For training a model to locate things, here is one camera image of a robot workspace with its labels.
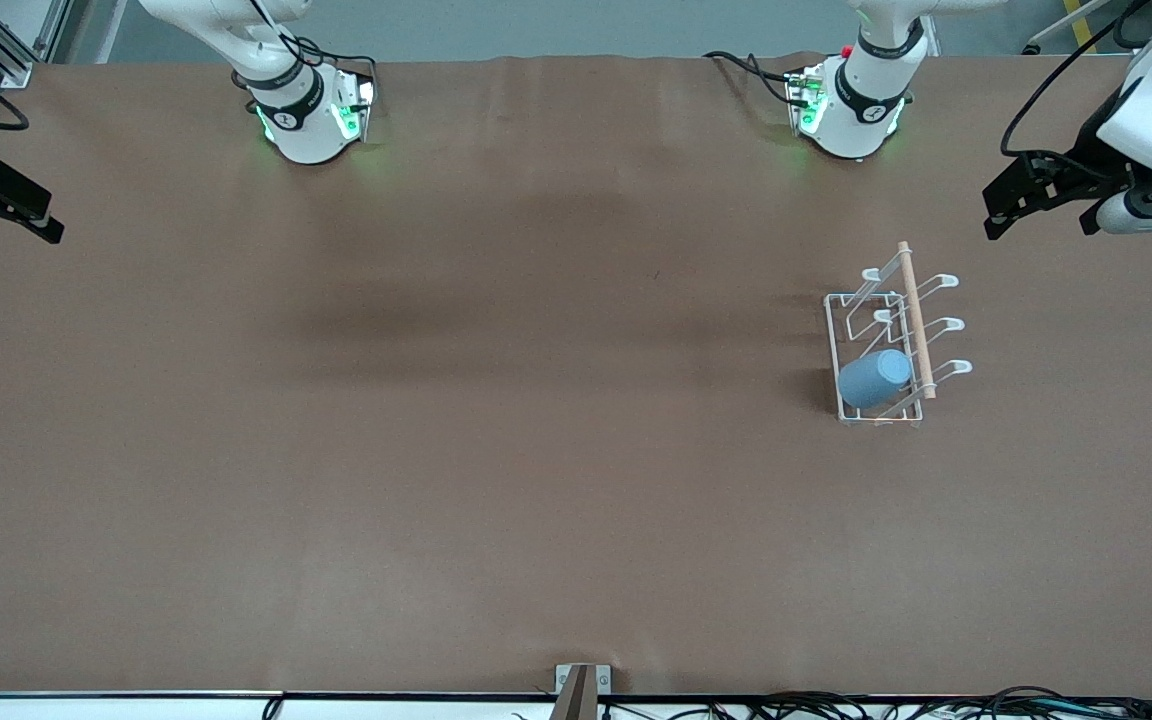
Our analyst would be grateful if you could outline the blue plastic cup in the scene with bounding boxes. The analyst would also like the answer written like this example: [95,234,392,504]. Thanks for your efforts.
[838,348,913,410]

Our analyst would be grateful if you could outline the grey metal rod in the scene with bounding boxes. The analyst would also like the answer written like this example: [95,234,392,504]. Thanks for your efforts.
[1023,0,1113,55]

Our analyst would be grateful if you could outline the metal left base connector plate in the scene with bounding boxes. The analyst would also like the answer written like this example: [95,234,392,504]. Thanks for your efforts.
[785,62,830,137]

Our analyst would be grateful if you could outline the metal base connector plate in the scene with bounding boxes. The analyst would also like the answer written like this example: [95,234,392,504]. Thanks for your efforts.
[785,62,830,137]
[331,72,380,143]

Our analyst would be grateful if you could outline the metal right base connector plate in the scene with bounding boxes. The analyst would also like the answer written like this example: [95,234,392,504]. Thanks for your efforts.
[331,72,380,143]

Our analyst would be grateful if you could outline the brown table cover mat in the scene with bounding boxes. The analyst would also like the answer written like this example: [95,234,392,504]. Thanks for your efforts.
[0,52,1152,698]

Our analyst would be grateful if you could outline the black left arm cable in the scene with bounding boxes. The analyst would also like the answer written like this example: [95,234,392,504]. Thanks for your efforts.
[1000,0,1152,181]

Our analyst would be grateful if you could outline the white wire cup holder rack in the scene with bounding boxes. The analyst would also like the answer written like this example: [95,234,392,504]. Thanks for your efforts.
[824,241,974,428]

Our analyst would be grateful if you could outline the black left base cable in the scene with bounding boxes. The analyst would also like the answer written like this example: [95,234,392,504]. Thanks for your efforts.
[703,50,809,107]

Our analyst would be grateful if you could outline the black base cable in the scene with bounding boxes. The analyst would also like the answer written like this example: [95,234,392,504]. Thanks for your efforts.
[234,0,380,77]
[703,50,809,107]

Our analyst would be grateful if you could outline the black right base cable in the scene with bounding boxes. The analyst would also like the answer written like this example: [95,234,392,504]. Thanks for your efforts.
[234,0,380,77]

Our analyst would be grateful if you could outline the black cable bundle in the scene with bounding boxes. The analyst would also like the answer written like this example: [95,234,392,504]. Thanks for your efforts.
[511,685,1152,720]

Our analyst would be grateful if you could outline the metal camera pole bracket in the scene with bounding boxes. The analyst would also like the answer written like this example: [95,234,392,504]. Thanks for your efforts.
[548,663,613,720]

